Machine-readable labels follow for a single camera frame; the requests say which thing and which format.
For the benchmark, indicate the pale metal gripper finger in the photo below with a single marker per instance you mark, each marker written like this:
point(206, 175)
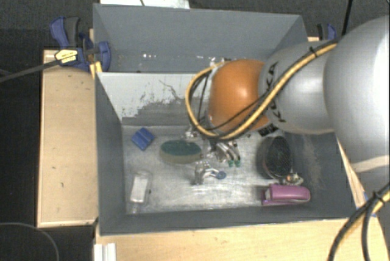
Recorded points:
point(198, 175)
point(209, 170)

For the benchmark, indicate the green oval sponge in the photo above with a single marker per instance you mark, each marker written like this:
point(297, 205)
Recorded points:
point(179, 150)

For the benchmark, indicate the black round mesh speaker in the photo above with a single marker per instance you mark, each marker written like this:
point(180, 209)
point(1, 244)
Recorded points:
point(275, 157)

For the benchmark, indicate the blue ridged block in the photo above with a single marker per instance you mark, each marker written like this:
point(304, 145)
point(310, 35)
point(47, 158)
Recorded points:
point(143, 138)

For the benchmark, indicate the small multicoloured toy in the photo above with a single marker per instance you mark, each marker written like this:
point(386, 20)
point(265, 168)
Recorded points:
point(293, 179)

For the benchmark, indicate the purple stapler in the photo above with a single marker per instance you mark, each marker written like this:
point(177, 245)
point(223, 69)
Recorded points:
point(288, 194)

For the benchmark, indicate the grey metal bin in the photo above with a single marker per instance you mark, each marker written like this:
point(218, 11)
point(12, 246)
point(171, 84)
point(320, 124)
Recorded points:
point(182, 40)

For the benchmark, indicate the pale wood board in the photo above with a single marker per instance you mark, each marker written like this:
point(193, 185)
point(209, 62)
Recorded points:
point(68, 147)

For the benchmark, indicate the black cylinder on white bracket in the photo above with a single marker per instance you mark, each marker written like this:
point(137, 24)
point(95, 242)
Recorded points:
point(268, 131)

